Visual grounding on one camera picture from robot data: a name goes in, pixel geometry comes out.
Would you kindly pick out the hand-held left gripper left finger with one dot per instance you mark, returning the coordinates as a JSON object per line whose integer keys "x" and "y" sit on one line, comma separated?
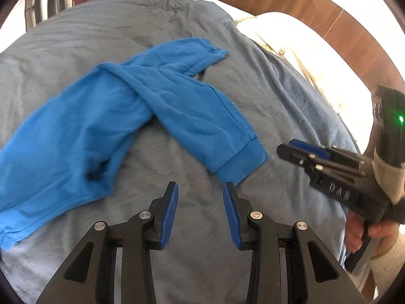
{"x": 168, "y": 215}

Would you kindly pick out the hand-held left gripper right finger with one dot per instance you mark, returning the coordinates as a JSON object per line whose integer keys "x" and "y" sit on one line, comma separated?
{"x": 231, "y": 218}

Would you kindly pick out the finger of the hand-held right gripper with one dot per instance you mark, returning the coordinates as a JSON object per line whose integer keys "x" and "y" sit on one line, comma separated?
{"x": 311, "y": 149}
{"x": 292, "y": 153}

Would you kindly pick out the person's right hand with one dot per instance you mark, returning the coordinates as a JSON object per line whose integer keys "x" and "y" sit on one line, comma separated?
{"x": 354, "y": 234}

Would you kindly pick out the person's beige clothing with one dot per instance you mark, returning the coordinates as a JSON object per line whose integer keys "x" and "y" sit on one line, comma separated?
{"x": 389, "y": 259}

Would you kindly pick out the floral white pillow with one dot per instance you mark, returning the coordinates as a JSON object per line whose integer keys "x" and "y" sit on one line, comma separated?
{"x": 316, "y": 53}

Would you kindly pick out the white bed sheet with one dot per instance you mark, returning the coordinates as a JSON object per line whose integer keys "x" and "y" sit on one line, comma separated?
{"x": 218, "y": 1}

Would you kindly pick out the grey-blue bed blanket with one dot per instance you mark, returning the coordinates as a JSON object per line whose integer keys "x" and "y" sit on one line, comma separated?
{"x": 95, "y": 31}

